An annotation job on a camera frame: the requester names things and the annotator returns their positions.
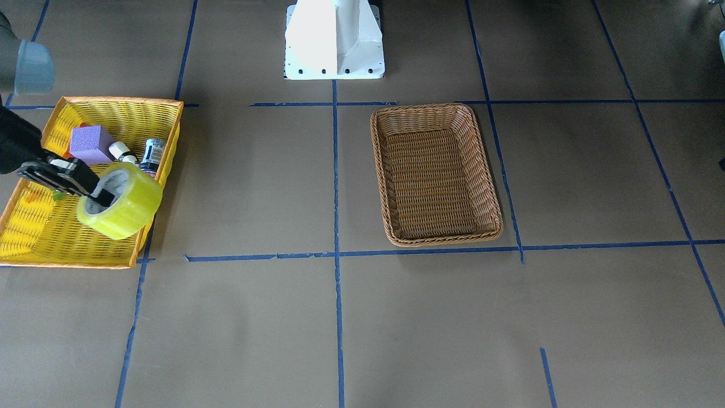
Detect blue tape line horizontal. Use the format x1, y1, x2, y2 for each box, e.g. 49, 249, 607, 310
183, 239, 724, 262

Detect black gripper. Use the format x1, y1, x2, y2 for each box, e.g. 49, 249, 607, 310
1, 107, 114, 207

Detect purple foam block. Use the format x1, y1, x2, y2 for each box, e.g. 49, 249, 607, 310
68, 126, 116, 166

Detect brown wicker basket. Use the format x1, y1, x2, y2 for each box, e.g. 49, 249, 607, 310
369, 103, 504, 248

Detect yellow woven plastic basket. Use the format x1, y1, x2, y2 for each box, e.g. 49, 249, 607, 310
1, 96, 184, 269

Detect small white-capped bottle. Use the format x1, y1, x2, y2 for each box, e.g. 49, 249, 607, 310
108, 141, 138, 165

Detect yellow-green tape roll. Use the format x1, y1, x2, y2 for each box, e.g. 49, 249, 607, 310
76, 163, 163, 240

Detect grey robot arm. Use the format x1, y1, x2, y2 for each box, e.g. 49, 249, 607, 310
1, 15, 114, 207

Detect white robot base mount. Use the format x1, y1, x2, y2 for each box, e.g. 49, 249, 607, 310
283, 1, 386, 80

